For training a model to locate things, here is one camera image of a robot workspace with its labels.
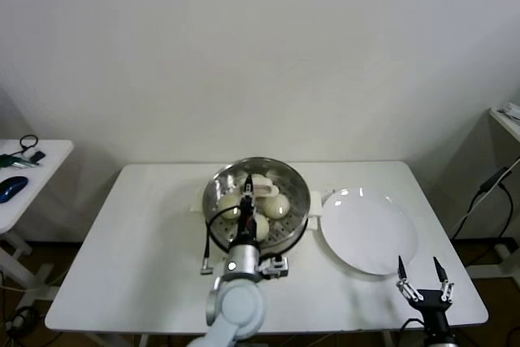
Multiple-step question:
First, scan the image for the stack of papers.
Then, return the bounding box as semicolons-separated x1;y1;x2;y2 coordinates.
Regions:
497;101;520;120

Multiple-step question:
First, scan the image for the green handled tool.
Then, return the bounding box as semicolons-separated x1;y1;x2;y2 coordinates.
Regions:
0;153;41;169

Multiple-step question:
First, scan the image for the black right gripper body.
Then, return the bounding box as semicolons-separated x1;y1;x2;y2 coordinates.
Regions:
410;289;452;336

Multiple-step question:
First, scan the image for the cream electric cooking pot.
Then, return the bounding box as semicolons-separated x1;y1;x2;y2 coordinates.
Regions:
205;216;321;273

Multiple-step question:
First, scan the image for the glass pot lid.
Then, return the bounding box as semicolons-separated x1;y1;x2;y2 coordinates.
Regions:
202;158;312;251

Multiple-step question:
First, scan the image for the black power adapter cable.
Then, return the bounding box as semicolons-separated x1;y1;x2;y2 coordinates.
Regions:
450;166;514;241

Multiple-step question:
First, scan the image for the white round plate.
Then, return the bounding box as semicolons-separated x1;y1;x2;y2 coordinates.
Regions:
318;187;419;275

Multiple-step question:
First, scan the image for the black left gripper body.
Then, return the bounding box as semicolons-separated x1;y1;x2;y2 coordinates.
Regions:
237;200;260;245

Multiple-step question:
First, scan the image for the white side table with papers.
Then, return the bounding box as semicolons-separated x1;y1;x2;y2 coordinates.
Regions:
466;105;520;281

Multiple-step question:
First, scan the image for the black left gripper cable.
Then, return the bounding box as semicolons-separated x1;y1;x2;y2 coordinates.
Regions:
200;210;245;275

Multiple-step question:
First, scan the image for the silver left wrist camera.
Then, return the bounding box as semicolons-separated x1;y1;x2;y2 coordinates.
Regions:
259;255;290;279

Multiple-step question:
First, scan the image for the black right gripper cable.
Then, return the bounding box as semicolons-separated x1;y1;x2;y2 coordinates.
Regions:
400;316;426;338

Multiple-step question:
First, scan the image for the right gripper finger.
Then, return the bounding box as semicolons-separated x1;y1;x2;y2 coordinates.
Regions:
435;257;455;303
396;256;422;302

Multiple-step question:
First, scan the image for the blue computer mouse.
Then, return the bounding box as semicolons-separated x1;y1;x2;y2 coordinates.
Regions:
0;176;28;204

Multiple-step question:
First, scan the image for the white steamed baozi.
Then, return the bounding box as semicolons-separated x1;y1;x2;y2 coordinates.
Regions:
217;195;244;220
263;194;292;219
253;215;271;242

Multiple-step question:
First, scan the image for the stainless steel steamer basket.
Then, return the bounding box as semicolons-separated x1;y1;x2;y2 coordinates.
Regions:
190;155;324;254

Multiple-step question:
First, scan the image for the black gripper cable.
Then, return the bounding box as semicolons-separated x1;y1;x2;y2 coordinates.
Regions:
200;210;245;275
400;316;426;338

